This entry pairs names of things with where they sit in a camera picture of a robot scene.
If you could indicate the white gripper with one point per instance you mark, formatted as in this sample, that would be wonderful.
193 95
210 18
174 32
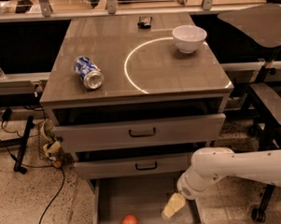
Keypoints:
185 188

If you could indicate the red apple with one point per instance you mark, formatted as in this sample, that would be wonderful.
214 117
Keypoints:
130 219

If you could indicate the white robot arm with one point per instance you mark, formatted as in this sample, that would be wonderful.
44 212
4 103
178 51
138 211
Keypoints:
210 164

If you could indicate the bottom grey drawer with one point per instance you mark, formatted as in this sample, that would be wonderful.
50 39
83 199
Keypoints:
143 196

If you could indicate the grey drawer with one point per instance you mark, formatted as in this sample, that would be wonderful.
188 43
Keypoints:
133 166
143 196
139 133

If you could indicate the middle grey drawer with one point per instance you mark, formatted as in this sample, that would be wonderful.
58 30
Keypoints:
133 166

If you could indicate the grey drawer cabinet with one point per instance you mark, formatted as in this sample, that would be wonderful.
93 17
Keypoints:
145 77

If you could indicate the top grey drawer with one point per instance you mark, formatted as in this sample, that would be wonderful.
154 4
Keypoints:
139 133

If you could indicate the blue white soda can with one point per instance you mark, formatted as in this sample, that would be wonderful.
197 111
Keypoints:
91 76

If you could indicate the white ceramic bowl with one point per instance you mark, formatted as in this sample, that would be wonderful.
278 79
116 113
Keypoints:
188 38

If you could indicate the black stand leg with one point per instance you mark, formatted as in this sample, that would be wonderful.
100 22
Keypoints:
21 143

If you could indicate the black office chair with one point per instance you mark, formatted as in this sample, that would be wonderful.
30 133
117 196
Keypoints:
262 24

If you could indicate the wire basket with items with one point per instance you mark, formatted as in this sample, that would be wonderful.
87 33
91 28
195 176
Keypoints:
52 149

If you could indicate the grey side shelf rail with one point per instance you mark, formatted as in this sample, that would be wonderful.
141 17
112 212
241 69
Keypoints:
23 83

